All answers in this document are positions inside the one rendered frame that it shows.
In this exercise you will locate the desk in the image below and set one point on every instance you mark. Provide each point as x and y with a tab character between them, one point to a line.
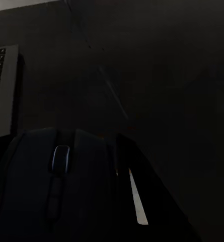
151	70

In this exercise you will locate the keyboard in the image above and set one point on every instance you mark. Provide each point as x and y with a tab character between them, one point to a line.
9	57

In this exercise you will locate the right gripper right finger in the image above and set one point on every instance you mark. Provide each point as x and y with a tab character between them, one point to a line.
166	222

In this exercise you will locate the mouse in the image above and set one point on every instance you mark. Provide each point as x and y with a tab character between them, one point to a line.
59	186

